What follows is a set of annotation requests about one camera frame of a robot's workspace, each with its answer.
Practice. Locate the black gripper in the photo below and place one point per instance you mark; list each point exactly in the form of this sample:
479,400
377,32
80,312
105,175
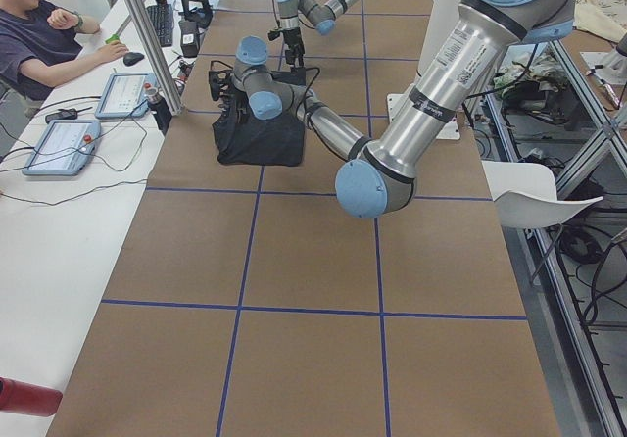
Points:
293,41
238,99

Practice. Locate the black graphic t-shirt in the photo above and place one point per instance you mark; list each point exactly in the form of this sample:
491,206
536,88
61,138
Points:
243,139

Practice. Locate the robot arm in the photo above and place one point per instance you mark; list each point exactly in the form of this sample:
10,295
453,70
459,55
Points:
378,176
321,17

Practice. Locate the black keyboard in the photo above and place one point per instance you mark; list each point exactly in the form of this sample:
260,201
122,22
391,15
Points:
161,19

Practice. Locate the black computer mouse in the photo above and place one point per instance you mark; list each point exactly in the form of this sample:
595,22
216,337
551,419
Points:
132,58

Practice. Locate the upper teach pendant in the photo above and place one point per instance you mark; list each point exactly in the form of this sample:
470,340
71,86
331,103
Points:
124,96

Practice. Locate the teach pendant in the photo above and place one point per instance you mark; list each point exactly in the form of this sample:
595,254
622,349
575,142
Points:
64,148
124,96

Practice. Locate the lower teach pendant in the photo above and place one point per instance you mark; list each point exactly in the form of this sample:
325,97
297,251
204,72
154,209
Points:
64,148

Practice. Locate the seated person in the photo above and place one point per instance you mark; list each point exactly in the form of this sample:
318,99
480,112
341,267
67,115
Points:
38,47

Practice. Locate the red bottle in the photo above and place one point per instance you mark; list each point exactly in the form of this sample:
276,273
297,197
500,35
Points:
29,399

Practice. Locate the aluminium frame post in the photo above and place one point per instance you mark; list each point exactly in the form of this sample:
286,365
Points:
155,55

